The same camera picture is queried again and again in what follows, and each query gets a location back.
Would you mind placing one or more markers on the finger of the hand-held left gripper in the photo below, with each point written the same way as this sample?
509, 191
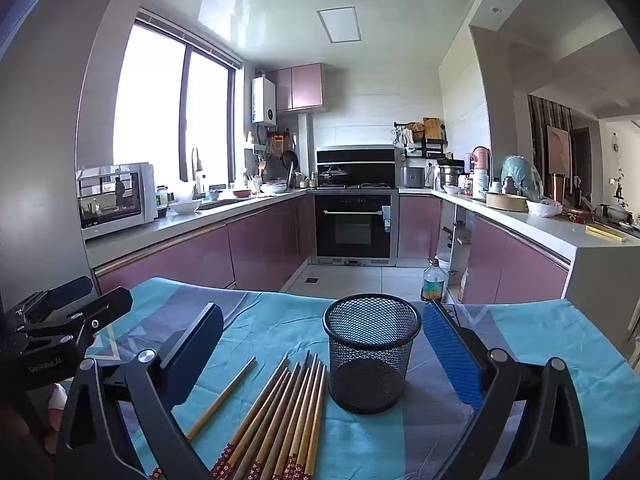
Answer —
107, 306
72, 291

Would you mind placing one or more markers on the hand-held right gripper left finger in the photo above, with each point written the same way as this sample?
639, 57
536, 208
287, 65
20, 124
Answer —
200, 350

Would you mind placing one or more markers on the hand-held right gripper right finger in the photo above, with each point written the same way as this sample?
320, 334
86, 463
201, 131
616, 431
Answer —
450, 355

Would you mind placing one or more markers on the red-tipped wooden chopstick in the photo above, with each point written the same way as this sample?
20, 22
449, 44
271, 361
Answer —
225, 392

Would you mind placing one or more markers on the black mesh cylinder holder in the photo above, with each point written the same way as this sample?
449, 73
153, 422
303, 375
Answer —
372, 360

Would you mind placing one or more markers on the bunch of wooden chopsticks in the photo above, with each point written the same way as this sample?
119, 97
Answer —
280, 410

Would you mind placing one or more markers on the cooking oil bottle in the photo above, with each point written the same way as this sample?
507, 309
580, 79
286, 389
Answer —
433, 285

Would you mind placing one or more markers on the blue grey patterned tablecloth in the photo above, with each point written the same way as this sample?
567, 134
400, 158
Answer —
280, 320

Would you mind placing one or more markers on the white bucket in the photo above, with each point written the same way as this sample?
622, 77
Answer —
444, 267

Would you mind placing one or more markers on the pink base cabinet run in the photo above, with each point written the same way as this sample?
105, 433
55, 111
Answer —
200, 260
530, 270

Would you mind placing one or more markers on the white microwave oven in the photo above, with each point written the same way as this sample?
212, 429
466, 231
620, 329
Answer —
147, 190

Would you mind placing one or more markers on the white bowl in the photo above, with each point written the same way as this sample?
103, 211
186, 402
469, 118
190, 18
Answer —
185, 207

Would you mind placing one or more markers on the black built-in oven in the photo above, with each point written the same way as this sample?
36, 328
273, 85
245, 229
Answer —
355, 230

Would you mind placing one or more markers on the pink bowl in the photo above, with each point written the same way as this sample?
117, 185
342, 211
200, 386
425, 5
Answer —
241, 193

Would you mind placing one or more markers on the round beige steamer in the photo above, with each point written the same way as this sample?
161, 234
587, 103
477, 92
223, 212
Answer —
506, 203

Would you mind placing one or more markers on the white plastic bag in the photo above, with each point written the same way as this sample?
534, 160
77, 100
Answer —
545, 208

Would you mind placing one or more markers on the white dish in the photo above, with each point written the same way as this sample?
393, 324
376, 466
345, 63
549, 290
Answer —
274, 189

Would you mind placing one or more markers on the stainless steel pot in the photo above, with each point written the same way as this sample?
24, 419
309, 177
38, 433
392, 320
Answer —
450, 176

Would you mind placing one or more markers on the grey rice cooker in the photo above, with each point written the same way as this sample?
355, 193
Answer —
412, 177

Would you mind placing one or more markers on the green plastic covered appliance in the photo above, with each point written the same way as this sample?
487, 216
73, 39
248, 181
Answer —
522, 175

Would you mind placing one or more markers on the pink thermos jug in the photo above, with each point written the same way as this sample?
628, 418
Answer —
481, 160

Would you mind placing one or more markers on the flat yellow box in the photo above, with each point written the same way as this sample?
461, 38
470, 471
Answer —
605, 232

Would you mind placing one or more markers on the copper tumbler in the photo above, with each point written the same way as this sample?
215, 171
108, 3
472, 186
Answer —
559, 187

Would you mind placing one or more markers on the kitchen window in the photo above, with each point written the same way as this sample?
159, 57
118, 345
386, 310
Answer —
150, 100

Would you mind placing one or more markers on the black range hood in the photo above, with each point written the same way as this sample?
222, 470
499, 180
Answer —
370, 165

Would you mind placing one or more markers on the hanging frying pan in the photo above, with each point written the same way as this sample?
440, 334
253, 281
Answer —
291, 160

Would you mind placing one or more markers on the black lidded wok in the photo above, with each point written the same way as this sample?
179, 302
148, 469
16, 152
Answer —
334, 176

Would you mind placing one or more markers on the wooden cutting board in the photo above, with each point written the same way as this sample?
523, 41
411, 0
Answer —
432, 129

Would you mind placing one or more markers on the white water heater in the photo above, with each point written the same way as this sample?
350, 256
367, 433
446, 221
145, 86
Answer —
263, 100

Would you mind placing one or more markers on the ceiling light panel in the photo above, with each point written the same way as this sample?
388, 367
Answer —
339, 25

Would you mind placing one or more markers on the black wall rack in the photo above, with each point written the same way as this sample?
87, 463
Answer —
434, 146

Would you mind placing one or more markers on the pink wall picture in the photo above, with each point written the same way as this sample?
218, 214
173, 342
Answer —
557, 150

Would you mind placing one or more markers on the pink wall cabinet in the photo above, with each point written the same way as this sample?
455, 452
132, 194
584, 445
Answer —
305, 85

